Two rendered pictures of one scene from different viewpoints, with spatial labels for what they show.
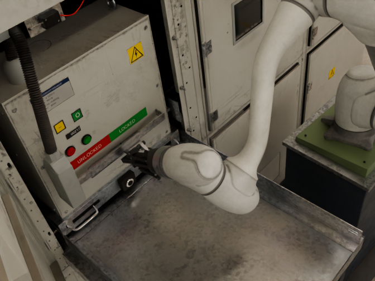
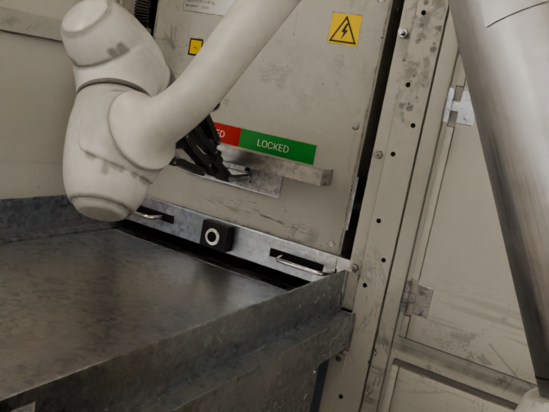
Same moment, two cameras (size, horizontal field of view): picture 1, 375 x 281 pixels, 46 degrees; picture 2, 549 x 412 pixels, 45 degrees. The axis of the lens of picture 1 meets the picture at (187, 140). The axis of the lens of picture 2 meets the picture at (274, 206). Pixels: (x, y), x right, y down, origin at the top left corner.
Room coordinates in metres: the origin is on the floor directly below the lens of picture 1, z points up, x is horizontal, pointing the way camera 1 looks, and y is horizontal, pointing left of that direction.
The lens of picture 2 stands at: (0.67, -0.95, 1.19)
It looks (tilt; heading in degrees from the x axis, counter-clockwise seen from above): 10 degrees down; 69
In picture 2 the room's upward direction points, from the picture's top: 11 degrees clockwise
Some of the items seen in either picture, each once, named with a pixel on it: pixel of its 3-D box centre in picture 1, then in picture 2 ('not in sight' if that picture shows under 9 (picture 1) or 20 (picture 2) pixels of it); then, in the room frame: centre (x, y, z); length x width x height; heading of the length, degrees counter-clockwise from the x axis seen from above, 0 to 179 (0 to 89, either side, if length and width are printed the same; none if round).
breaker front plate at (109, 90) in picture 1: (105, 123); (244, 103); (1.03, 0.24, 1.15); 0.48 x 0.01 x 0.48; 131
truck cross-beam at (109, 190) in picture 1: (120, 175); (227, 234); (1.04, 0.25, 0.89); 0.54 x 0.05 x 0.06; 131
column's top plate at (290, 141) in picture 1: (350, 138); not in sight; (1.19, -0.63, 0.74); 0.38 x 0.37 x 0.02; 128
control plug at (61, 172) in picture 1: (63, 178); not in sight; (0.84, 0.35, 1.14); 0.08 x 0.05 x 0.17; 41
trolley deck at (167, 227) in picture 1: (209, 251); (65, 312); (0.74, -0.01, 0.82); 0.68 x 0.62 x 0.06; 41
